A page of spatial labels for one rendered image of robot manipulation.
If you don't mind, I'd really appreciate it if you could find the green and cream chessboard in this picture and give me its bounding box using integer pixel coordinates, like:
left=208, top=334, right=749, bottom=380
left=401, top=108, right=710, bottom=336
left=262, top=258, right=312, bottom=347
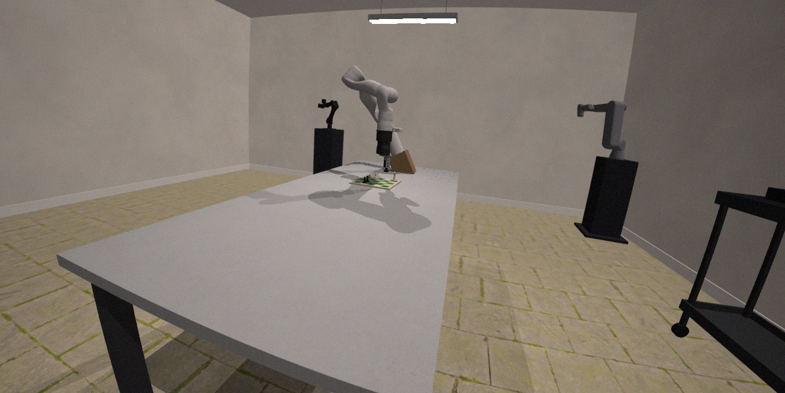
left=349, top=175, right=401, bottom=190

